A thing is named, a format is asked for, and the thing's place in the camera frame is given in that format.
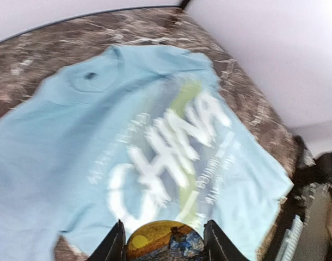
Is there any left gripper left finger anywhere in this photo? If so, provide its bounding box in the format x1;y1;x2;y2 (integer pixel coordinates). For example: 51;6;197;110
87;220;126;261

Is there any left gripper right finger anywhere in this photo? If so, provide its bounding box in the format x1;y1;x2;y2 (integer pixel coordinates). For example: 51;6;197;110
204;220;248;261

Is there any round painted brooch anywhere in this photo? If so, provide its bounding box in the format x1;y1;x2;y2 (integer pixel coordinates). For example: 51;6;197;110
126;220;207;261

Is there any light blue printed t-shirt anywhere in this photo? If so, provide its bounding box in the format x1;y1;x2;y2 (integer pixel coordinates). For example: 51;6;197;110
0;45;293;260

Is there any white slotted cable duct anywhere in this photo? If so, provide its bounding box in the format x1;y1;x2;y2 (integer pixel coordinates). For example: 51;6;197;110
275;215;304;261

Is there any black right frame post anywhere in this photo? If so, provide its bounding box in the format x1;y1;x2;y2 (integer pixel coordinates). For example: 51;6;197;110
179;0;191;10

